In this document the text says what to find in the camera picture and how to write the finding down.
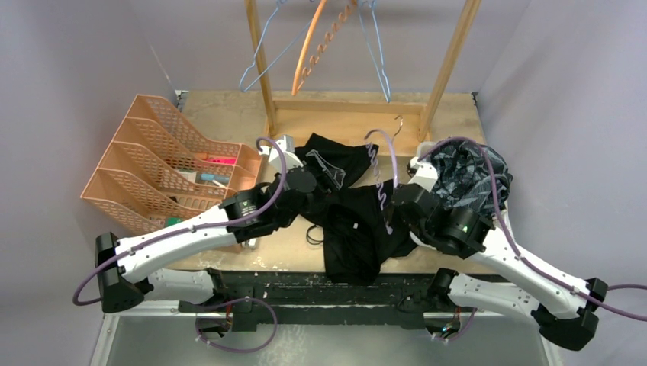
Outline grey camouflage shorts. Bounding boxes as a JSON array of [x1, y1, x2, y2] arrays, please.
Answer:
[[425, 141, 513, 217]]

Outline blue wire hanger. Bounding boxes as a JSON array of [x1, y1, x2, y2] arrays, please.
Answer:
[[237, 1, 327, 92]]

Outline wooden clothes rack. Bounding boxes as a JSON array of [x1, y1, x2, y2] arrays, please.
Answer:
[[259, 1, 483, 156]]

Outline blue marker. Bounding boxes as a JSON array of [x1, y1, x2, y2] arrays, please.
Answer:
[[199, 173, 230, 185]]

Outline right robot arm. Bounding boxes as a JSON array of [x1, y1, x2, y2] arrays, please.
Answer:
[[386, 157, 608, 351]]

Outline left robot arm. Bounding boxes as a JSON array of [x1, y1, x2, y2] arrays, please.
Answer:
[[89, 135, 346, 313]]

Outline white stapler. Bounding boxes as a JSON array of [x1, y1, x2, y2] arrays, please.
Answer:
[[241, 239, 259, 250]]

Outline orange hanger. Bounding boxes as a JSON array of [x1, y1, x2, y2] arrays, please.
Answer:
[[291, 0, 359, 96]]

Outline white plastic basket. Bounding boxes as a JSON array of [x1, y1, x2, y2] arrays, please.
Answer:
[[407, 223, 456, 255]]

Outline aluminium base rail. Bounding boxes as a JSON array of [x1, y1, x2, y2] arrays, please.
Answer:
[[103, 270, 552, 335]]

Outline purple hanger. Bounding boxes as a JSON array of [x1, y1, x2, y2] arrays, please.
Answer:
[[363, 114, 405, 236]]

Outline peach plastic file organizer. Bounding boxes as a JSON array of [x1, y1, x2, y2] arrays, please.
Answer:
[[81, 95, 262, 235]]

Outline black garment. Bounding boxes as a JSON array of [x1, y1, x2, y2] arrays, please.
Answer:
[[295, 133, 416, 285]]

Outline pink highlighter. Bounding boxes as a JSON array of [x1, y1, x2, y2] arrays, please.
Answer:
[[205, 157, 237, 165]]

